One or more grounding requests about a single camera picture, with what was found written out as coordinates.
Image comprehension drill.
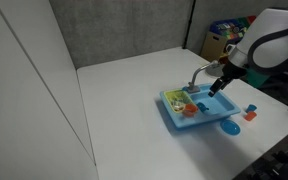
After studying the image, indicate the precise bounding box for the wooden toy shelf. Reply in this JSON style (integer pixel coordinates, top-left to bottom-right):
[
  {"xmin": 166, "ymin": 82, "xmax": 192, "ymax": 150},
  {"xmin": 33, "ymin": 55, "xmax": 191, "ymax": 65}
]
[{"xmin": 200, "ymin": 14, "xmax": 272, "ymax": 89}]

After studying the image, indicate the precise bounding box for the light blue toy sink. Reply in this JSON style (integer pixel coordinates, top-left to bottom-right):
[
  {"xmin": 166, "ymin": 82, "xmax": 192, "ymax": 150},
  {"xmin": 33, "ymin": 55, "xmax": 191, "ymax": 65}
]
[{"xmin": 159, "ymin": 83, "xmax": 242, "ymax": 130}]

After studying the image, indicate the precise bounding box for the blue toy cup with handle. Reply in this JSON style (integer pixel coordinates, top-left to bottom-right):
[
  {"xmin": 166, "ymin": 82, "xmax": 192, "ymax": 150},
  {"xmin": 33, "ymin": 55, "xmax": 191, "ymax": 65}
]
[{"xmin": 196, "ymin": 101, "xmax": 210, "ymax": 114}]

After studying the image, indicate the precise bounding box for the black stand pole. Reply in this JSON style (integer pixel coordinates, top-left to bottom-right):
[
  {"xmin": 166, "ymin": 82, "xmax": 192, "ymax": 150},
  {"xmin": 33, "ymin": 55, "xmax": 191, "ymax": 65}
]
[{"xmin": 182, "ymin": 0, "xmax": 196, "ymax": 49}]

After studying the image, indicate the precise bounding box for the yellow-green toy dish rack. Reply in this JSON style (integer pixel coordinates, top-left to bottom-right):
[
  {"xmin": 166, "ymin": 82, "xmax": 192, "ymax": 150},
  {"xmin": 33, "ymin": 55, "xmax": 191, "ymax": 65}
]
[{"xmin": 163, "ymin": 88, "xmax": 195, "ymax": 114}]

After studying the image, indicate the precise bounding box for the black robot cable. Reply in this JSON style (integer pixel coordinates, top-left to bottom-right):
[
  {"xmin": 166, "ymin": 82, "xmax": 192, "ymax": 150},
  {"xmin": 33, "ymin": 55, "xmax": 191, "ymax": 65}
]
[{"xmin": 246, "ymin": 18, "xmax": 288, "ymax": 76}]

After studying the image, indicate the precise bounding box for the small blue toy cup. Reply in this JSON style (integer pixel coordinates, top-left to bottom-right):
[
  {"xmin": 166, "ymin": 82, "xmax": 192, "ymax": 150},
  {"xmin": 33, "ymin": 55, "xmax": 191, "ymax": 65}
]
[{"xmin": 245, "ymin": 104, "xmax": 258, "ymax": 114}]

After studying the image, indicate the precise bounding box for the small orange toy cup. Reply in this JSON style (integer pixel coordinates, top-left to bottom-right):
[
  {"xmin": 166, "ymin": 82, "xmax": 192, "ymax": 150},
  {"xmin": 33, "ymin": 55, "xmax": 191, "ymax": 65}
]
[{"xmin": 244, "ymin": 111, "xmax": 258, "ymax": 122}]

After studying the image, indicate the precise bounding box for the black equipment beside table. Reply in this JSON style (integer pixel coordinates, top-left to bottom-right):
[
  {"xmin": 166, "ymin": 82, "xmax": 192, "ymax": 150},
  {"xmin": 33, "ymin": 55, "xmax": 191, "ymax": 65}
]
[{"xmin": 233, "ymin": 123, "xmax": 288, "ymax": 180}]

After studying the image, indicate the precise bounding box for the grey metal mounting plate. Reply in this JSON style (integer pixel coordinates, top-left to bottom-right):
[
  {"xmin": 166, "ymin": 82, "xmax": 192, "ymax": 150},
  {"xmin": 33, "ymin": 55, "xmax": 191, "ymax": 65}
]
[{"xmin": 205, "ymin": 63, "xmax": 226, "ymax": 78}]

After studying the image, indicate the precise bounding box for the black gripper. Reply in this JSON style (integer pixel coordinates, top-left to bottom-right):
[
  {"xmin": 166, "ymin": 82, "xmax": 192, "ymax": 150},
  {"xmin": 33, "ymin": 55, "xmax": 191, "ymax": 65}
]
[{"xmin": 207, "ymin": 60, "xmax": 248, "ymax": 98}]

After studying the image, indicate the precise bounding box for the grey toy faucet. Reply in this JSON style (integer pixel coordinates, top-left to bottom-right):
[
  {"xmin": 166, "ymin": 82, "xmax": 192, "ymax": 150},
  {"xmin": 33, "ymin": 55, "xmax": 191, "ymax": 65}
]
[{"xmin": 186, "ymin": 60, "xmax": 220, "ymax": 94}]

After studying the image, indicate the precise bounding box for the blue toy plate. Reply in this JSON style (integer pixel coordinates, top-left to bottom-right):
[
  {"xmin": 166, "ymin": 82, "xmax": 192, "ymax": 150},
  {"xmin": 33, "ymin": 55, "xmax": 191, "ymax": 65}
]
[{"xmin": 219, "ymin": 119, "xmax": 242, "ymax": 136}]

